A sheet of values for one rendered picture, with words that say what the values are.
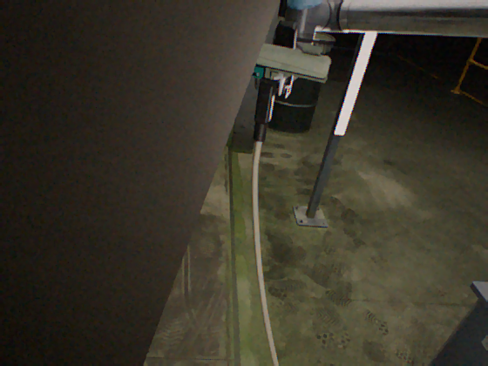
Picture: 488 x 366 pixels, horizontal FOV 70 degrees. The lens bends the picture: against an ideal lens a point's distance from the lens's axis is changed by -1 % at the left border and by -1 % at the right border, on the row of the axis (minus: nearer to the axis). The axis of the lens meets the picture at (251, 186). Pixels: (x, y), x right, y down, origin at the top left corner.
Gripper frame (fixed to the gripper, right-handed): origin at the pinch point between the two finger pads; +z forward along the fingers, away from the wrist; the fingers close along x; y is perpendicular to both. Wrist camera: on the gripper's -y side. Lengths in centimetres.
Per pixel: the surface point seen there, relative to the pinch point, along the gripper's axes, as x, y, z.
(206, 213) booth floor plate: 40, 107, -83
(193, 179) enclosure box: -1.8, 5.0, 40.3
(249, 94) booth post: 49, 60, -176
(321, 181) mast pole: -19, 83, -115
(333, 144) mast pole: -19, 57, -115
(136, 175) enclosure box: 4.2, 5.1, 43.0
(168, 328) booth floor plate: 24, 108, -7
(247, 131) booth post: 46, 90, -177
